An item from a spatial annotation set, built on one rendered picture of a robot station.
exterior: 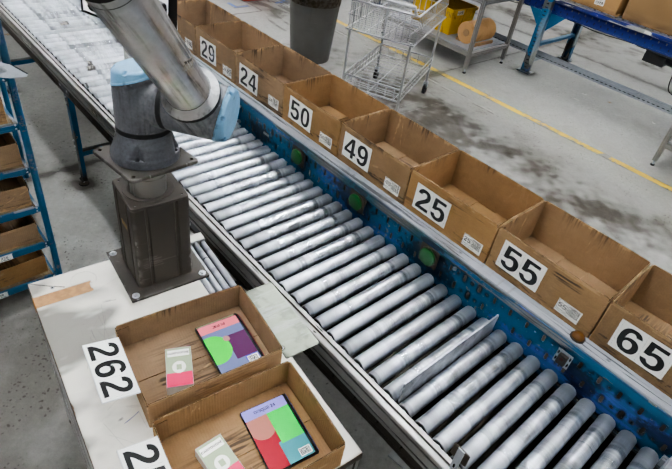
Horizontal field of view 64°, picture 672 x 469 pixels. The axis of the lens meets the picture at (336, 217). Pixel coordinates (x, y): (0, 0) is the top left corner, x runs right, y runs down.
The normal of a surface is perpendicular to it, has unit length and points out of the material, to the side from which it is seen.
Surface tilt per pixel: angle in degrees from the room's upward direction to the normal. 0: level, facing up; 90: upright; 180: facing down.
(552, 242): 90
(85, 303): 0
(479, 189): 89
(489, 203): 89
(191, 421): 89
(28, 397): 0
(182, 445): 1
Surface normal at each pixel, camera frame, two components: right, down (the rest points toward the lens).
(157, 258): 0.58, 0.55
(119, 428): 0.13, -0.79
